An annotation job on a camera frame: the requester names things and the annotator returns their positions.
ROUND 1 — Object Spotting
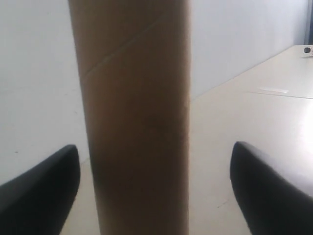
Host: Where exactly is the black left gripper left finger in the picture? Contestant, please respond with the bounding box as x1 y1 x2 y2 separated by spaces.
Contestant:
0 144 80 235

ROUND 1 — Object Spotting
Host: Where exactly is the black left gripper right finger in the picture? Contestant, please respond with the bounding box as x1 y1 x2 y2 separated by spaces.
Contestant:
230 141 313 235

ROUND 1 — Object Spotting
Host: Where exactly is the brown cardboard tube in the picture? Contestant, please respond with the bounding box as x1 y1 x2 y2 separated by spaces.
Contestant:
68 0 191 235

